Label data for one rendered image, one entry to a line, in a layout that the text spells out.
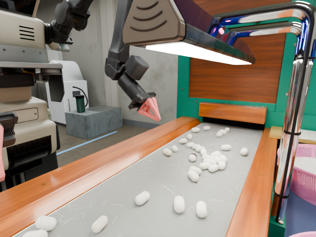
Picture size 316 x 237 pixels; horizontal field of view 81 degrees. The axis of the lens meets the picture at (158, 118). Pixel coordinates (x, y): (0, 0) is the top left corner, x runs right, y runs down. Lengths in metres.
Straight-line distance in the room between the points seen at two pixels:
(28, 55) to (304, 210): 1.00
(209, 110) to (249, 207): 0.63
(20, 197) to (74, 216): 0.12
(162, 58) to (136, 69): 2.58
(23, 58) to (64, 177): 0.52
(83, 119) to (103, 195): 2.65
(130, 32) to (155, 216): 0.32
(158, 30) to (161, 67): 2.99
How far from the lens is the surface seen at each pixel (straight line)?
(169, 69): 3.14
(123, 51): 0.70
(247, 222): 0.38
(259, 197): 0.45
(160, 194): 0.45
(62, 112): 3.99
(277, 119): 0.98
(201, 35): 0.27
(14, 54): 0.87
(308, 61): 0.40
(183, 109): 1.09
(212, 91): 1.03
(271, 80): 0.98
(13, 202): 0.48
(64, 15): 0.91
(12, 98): 0.92
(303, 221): 0.59
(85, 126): 3.07
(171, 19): 0.22
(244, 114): 0.93
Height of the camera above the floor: 1.01
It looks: 14 degrees down
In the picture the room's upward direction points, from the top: straight up
